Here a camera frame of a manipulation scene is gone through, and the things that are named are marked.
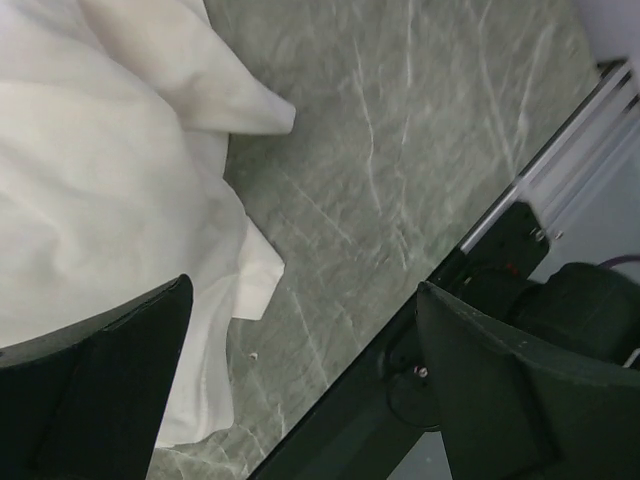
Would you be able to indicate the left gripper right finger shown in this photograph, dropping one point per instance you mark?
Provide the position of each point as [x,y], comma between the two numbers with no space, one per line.
[513,406]

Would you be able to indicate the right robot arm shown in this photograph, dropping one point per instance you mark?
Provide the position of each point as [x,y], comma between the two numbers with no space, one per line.
[584,308]

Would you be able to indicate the white t shirt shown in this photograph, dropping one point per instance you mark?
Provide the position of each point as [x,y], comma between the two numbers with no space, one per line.
[115,122]

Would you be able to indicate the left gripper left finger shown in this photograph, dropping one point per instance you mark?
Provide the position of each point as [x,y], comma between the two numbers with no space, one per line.
[87,401]

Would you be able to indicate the aluminium rail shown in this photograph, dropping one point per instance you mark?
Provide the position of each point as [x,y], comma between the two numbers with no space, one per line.
[564,161]

